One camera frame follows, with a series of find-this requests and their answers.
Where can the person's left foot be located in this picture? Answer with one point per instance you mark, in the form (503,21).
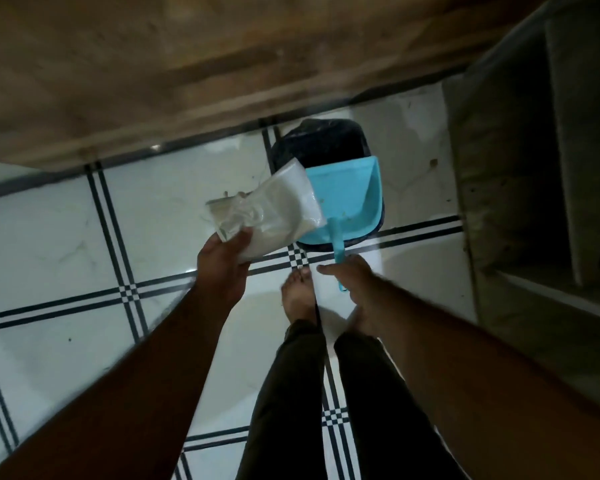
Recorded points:
(299,294)

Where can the person's left hand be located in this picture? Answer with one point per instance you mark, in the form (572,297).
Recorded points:
(222,274)

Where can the person's right forearm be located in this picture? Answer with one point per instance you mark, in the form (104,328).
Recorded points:
(495,394)

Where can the grey cabinet door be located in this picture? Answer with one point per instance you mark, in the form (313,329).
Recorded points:
(510,184)

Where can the person's left forearm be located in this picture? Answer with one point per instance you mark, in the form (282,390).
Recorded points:
(130,394)

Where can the black trash bin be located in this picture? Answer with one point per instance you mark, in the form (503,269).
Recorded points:
(320,142)

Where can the white plastic flour bag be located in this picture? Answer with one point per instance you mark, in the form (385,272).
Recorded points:
(280,209)

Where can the person's right hand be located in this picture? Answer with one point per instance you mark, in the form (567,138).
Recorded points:
(352,279)

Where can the blue plastic dustpan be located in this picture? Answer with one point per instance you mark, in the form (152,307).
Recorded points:
(347,199)

